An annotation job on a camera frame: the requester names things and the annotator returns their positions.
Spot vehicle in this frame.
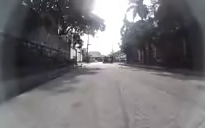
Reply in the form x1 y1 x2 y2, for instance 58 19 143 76
102 56 115 64

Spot pole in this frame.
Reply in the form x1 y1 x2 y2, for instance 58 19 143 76
85 34 90 64

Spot grey concrete road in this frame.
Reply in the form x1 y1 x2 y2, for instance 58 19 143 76
0 61 205 128

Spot dark boundary wall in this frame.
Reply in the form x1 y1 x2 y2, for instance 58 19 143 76
0 29 78 101

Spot fence with pillars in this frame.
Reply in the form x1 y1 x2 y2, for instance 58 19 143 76
124 36 205 77

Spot dark trees and palms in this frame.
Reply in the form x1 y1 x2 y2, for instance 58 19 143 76
119 0 204 64

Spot large dark trees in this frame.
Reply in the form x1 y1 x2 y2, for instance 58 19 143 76
21 0 107 51

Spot distant building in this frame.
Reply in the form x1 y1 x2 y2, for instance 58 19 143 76
88 50 104 63

